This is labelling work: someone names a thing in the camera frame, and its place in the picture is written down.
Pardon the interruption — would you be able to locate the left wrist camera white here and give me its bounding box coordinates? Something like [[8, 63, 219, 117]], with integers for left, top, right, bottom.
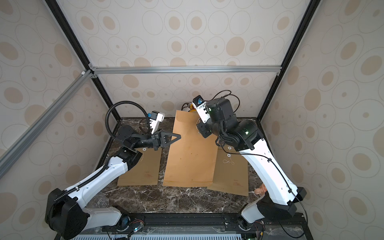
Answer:
[[148, 111, 165, 134]]

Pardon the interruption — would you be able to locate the horizontal aluminium rail back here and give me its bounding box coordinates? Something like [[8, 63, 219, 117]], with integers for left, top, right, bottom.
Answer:
[[92, 65, 282, 75]]

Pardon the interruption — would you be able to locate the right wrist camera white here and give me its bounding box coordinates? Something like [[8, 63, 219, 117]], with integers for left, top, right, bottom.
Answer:
[[192, 95, 211, 124]]

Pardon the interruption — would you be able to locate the clear plastic cup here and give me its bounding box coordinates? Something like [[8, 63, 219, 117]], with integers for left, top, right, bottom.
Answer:
[[87, 192, 110, 208]]

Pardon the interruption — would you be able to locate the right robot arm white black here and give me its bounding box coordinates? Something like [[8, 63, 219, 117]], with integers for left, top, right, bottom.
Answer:
[[192, 96, 307, 230]]

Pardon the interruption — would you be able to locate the red toaster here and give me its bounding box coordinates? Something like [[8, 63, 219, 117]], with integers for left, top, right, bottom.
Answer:
[[181, 103, 196, 112]]

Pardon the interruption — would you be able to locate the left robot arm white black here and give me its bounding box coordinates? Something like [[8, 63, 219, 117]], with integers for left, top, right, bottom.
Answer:
[[45, 126, 181, 240]]

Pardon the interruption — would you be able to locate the diagonal aluminium rail left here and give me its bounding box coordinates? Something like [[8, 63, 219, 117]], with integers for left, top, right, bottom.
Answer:
[[0, 70, 93, 180]]

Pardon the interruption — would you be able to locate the brown file envelope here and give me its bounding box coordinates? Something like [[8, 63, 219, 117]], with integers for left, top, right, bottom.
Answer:
[[117, 148, 162, 187], [208, 145, 249, 197], [163, 111, 218, 188]]

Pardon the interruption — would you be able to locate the black corrugated cable hose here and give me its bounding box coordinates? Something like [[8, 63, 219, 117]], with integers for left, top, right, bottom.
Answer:
[[104, 100, 151, 139]]

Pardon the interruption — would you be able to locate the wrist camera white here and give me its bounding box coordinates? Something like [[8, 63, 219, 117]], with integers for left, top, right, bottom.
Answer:
[[192, 95, 211, 124], [148, 111, 165, 134]]

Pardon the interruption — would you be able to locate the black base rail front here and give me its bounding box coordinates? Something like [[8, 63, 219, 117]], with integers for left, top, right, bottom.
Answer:
[[55, 212, 314, 240]]

